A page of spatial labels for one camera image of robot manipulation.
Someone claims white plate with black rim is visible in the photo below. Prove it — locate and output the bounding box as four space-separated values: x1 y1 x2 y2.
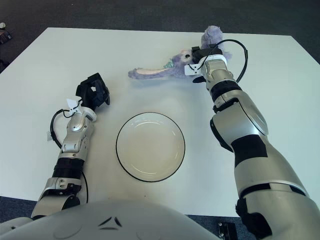
115 111 186 182

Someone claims purple plush bunny doll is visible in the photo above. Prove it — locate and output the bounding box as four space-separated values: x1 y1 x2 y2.
127 25 232 81

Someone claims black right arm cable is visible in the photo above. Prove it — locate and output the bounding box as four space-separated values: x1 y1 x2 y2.
209 39 250 83

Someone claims black metal bracket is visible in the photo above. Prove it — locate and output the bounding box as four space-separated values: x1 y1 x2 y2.
216 221 237 240

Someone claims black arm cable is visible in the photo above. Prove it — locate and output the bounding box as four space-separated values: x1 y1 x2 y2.
49 108 81 148
209 39 250 83

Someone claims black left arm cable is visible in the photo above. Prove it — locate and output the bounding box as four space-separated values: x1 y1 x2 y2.
49 108 81 148

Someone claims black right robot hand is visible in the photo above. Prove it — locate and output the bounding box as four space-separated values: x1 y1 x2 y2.
184 45 228 85

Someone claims grey robot torso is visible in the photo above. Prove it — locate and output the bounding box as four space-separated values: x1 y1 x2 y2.
0 199 218 240

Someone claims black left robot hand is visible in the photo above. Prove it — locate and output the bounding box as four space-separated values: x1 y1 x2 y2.
66 72 112 117

